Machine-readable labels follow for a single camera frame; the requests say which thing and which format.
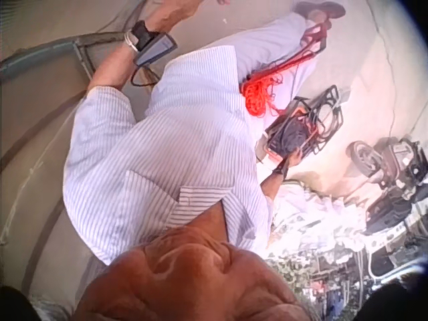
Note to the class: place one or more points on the parked motorcycle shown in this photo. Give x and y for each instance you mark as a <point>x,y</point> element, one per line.
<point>388,174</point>

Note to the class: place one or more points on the grey metal frame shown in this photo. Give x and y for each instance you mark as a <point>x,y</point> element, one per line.
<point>67,50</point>

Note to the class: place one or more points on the black wrist band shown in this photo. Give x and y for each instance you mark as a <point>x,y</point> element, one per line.
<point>281,172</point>
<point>152,43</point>

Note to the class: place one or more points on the person's right hand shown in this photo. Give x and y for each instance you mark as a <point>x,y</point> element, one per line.
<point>293,158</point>

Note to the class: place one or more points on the heap of white bags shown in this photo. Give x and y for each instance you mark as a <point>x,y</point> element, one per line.
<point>301,214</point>

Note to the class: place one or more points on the person's left hand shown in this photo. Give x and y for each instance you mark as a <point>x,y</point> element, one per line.
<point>170,13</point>

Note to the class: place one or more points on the person's legs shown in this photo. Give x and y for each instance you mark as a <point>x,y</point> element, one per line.
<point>267,43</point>

